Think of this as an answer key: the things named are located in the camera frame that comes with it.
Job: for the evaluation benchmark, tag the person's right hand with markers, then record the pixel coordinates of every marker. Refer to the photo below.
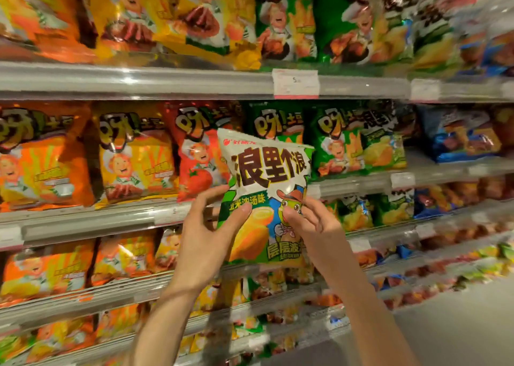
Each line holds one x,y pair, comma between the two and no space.
325,245

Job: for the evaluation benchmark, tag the person's left hand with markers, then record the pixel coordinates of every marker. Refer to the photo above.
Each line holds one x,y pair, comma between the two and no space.
200,249

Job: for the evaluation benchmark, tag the person's left thumb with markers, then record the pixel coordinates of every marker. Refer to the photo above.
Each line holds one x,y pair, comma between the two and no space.
237,219

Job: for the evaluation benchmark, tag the person's right thumb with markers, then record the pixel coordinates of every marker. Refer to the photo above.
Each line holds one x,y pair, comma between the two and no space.
292,219

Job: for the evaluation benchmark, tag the white and green snack packet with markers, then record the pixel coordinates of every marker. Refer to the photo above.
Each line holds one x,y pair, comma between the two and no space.
265,169

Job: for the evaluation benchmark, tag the person's left forearm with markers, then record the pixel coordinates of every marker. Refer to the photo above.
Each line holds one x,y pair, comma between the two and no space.
164,329

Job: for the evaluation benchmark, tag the person's right forearm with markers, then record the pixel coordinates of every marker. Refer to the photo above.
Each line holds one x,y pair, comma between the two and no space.
369,325

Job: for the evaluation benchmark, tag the green and blue chip packet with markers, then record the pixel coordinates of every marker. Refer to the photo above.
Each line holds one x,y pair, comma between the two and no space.
355,213

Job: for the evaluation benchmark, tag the white price label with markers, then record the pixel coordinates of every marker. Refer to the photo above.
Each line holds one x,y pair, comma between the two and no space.
425,90
402,180
10,237
295,83
425,231
359,245
170,214

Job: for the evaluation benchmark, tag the red chip packet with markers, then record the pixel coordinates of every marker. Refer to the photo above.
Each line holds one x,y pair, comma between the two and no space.
196,157

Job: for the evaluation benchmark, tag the orange chip packet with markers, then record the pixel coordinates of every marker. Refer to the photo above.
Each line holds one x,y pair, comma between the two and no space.
168,249
44,271
122,257
36,16
40,165

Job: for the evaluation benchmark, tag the yellow chip packet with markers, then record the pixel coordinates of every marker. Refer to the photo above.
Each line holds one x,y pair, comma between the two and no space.
136,161
128,12
208,20

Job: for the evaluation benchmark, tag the row of brown snack packets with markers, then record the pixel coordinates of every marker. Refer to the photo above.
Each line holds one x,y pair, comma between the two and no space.
482,188

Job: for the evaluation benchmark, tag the row of blurred snack packets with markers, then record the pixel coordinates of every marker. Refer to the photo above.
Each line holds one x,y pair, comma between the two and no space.
461,32

